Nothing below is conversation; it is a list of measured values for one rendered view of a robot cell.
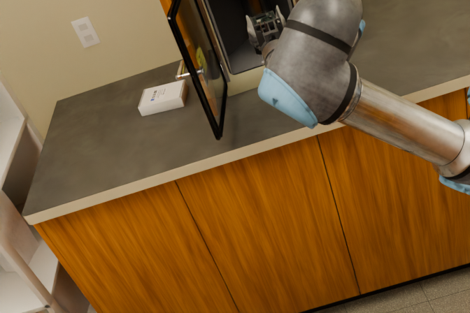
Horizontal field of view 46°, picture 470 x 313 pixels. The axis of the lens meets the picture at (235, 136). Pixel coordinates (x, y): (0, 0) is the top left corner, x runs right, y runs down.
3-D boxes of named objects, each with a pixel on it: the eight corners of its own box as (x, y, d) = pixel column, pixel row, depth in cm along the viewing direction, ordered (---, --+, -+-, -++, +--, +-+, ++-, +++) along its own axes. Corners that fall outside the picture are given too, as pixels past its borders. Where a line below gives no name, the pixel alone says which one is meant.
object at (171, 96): (147, 98, 202) (143, 89, 200) (189, 88, 198) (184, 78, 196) (141, 117, 192) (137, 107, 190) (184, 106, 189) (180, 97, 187)
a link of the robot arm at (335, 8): (311, -52, 86) (330, 10, 133) (282, 14, 87) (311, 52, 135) (381, -25, 83) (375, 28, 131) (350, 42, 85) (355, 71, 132)
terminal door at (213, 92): (227, 86, 181) (185, -29, 158) (219, 142, 156) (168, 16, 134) (225, 86, 181) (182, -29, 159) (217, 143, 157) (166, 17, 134)
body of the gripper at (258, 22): (277, 6, 140) (287, 28, 131) (285, 35, 145) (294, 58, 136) (248, 16, 141) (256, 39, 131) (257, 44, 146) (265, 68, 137)
